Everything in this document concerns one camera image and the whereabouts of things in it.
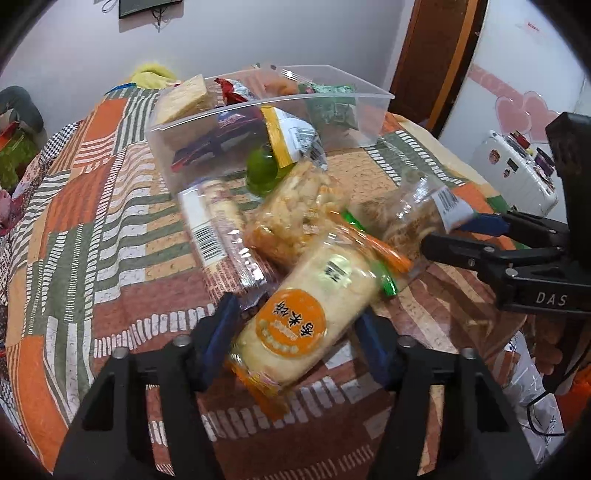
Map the brown snack pack gold band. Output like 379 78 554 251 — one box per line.
349 169 476 291

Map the rice cracker pack orange label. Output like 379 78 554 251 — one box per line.
228 230 383 421

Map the orange puffed snack bag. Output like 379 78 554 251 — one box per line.
245 160 349 268

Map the green snack packet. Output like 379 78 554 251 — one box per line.
297 82 358 129

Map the yellow white chip bag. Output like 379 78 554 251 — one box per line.
259 105 328 171

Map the long cracker pack barcode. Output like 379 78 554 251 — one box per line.
177 179 277 310

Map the clear plastic bin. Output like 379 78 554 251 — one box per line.
145 63 394 195

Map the red snack packet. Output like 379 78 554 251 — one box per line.
214 77 256 105

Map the beige cracker pack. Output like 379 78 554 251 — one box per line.
152 74 215 125

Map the right human hand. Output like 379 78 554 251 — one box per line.
533 316 566 376

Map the white appliance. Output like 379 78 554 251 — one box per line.
470 130 558 217

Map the patchwork orange bed blanket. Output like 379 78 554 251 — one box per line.
1 86 541 479

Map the blue chip bag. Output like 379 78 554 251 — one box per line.
171 106 267 173

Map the grey plush toy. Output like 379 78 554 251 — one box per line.
1 85 44 134

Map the yellow cloth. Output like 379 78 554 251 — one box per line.
129 62 179 90

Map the black cable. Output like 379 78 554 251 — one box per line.
526 331 591 437

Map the wooden door frame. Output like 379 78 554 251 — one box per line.
389 0 488 136

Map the small black wall monitor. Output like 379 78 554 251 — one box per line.
118 0 182 19

